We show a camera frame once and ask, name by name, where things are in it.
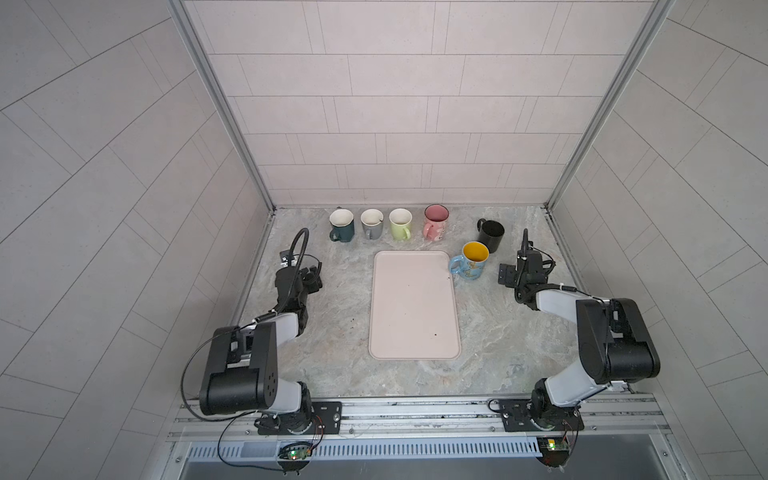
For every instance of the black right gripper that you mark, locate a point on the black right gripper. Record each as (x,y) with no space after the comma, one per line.
(511,270)

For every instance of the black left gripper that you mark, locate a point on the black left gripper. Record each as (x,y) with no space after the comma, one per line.
(312,279)

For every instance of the black mug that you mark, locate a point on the black mug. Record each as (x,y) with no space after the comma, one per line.
(490,233)

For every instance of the blue butterfly mug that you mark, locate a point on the blue butterfly mug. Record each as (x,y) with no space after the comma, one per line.
(469,264)

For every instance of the dark green mug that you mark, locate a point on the dark green mug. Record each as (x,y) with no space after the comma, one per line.
(342,225)

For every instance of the grey mug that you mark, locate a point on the grey mug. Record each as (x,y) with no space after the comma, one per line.
(372,221)

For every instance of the pink ghost mug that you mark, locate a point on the pink ghost mug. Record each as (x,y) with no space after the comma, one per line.
(436,216)

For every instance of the light green mug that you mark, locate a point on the light green mug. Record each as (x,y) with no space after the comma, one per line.
(400,224)

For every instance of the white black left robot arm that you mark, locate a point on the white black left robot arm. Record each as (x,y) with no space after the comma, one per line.
(242,375)

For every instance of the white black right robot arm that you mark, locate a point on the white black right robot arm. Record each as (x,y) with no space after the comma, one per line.
(613,341)

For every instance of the beige drying mat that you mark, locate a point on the beige drying mat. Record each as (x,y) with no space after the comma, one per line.
(413,312)

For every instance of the left green circuit board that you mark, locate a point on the left green circuit board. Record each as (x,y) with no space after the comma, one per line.
(294,457)

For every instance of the right circuit board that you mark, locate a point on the right circuit board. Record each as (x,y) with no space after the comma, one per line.
(555,452)

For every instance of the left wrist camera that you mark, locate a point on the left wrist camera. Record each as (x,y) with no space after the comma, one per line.
(288,258)

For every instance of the aluminium mounting rail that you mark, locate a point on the aluminium mounting rail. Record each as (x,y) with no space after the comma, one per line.
(607,413)

